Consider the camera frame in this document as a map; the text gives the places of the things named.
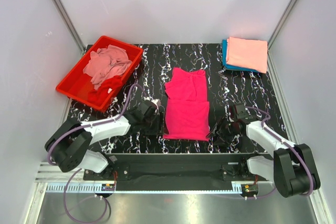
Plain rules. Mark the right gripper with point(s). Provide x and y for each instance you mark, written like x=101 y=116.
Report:
x=223 y=139

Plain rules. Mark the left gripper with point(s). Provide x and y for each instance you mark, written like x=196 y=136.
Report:
x=160 y=129

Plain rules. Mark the magenta t shirt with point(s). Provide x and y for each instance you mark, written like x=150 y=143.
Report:
x=187 y=108

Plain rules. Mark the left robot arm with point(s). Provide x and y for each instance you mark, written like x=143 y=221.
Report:
x=68 y=148

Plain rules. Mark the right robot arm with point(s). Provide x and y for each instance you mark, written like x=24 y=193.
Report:
x=291 y=169

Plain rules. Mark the black marble table mat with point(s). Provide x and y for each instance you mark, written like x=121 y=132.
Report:
x=224 y=89

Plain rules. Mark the red t shirt in bin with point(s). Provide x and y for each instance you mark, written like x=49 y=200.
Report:
x=103 y=95

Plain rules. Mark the folded blue t shirt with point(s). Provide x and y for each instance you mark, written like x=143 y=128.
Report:
x=225 y=65

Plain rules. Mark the dusty pink t shirt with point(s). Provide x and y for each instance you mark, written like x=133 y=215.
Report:
x=105 y=63

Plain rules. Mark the folded salmon t shirt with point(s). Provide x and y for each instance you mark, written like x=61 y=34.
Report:
x=247 y=53

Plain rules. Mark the red plastic bin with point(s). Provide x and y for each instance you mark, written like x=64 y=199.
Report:
x=77 y=85

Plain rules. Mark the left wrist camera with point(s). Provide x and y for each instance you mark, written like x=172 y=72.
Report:
x=156 y=102

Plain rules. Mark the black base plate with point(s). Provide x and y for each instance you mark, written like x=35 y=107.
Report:
x=203 y=169

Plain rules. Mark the left aluminium frame post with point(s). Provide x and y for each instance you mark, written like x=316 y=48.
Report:
x=69 y=24

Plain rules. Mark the aluminium frame post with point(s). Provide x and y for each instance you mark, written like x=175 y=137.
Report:
x=69 y=24
x=289 y=8

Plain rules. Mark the right aluminium frame post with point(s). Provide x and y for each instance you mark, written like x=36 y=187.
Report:
x=289 y=8

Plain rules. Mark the aluminium rail profile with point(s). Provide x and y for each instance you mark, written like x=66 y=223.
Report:
x=48 y=173

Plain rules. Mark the white slotted cable duct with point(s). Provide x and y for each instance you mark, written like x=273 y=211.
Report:
x=147 y=188

